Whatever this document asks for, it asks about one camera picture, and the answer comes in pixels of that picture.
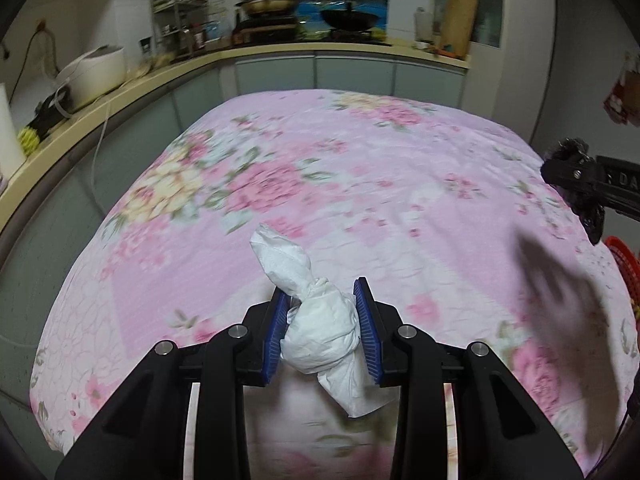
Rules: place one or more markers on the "black countertop device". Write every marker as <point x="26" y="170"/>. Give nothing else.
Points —
<point x="50" y="112"/>

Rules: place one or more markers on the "white plastic bottle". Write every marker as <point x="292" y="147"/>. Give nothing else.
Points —
<point x="424" y="25"/>

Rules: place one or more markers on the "kitchen counter with grey cabinets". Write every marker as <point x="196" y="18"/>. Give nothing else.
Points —
<point x="275" y="67"/>

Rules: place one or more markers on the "white rice cooker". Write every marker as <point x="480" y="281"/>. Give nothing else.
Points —
<point x="92" y="77"/>

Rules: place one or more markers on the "white tissue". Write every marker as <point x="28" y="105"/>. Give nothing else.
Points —
<point x="320" y="330"/>

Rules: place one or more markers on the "red floral wall hanging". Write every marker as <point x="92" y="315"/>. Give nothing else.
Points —
<point x="617" y="102"/>

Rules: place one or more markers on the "white paper roll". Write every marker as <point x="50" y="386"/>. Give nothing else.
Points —
<point x="7" y="130"/>

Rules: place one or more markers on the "black gas stove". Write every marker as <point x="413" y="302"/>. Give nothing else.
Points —
<point x="357" y="37"/>

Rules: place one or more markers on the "wooden cutting board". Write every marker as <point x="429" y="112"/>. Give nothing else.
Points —
<point x="457" y="22"/>

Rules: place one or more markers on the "yellow mesh scrubber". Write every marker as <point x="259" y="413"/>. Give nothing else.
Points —
<point x="27" y="140"/>

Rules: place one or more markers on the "golden frying pan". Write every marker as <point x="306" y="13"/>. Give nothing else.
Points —
<point x="265" y="5"/>

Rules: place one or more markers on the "red plastic mesh basket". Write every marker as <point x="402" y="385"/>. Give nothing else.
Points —
<point x="627" y="265"/>

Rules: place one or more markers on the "small black wrapper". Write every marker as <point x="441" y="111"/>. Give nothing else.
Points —
<point x="570" y="146"/>

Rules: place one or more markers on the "frosted glass window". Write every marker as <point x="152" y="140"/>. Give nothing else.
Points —
<point x="470" y="0"/>

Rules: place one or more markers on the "pink floral blanket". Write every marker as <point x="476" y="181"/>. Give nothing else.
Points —
<point x="350" y="170"/>

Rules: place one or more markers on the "black induction stove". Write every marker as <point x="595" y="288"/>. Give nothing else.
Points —
<point x="265" y="27"/>

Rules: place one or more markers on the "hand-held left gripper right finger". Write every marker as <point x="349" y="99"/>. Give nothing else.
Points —
<point x="367" y="330"/>

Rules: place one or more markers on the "black wok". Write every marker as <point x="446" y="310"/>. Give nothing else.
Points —
<point x="350" y="19"/>

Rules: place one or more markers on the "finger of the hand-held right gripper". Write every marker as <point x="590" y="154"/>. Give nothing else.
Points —
<point x="594" y="222"/>
<point x="565" y="172"/>

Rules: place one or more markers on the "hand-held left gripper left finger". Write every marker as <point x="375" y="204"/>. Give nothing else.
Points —
<point x="277" y="340"/>

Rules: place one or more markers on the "metal spice rack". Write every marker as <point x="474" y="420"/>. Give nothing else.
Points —
<point x="175" y="15"/>

